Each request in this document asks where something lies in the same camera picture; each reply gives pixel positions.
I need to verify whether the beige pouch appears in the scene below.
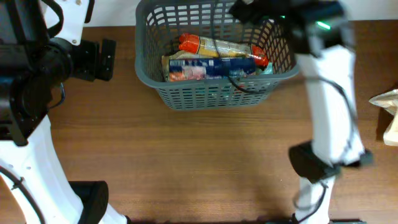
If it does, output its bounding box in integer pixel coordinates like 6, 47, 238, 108
162, 50, 211, 82
369, 88, 397, 147

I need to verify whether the orange spaghetti pack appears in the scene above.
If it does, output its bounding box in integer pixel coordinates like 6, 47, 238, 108
179, 33, 269, 67

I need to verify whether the grey plastic basket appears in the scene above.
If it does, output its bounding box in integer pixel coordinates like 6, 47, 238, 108
135, 1, 299, 110

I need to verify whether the teal tissue packet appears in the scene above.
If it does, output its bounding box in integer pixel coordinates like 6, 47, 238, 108
256, 62, 274, 75

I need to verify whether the multicolour tissue multipack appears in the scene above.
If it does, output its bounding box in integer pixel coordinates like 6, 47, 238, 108
163, 58, 256, 82

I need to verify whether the left black cable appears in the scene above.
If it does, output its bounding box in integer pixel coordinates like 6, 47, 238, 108
0, 164, 47, 224

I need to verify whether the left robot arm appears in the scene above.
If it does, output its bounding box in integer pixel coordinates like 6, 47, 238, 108
1, 0, 130, 224

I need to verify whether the right black cable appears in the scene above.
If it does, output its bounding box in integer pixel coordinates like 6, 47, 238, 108
211, 0, 358, 224

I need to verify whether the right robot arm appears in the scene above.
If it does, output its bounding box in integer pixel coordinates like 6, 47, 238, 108
229, 0, 373, 224

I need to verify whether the black cable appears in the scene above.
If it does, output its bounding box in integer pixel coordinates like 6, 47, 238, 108
0, 164, 47, 224
211, 0, 358, 224

